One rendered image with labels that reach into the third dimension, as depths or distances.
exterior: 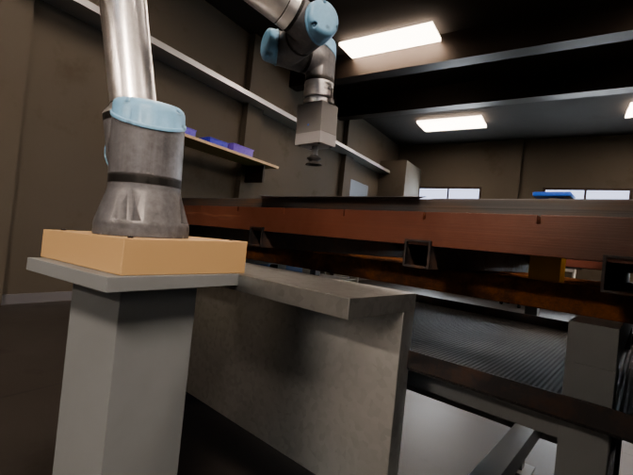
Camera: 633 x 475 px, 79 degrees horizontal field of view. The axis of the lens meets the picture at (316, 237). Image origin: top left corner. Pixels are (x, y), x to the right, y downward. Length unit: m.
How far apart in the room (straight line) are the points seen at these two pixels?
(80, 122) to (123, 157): 3.46
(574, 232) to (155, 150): 0.63
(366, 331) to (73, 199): 3.57
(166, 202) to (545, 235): 0.58
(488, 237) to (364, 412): 0.37
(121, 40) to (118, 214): 0.36
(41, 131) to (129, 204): 3.35
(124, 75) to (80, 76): 3.36
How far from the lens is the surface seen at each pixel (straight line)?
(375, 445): 0.76
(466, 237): 0.67
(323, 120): 0.98
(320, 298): 0.57
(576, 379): 0.71
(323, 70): 1.03
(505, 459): 1.14
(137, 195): 0.66
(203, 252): 0.66
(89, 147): 4.15
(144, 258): 0.60
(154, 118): 0.69
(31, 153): 3.95
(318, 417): 0.83
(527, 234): 0.65
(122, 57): 0.87
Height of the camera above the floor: 0.75
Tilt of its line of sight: 1 degrees up
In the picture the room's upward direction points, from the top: 6 degrees clockwise
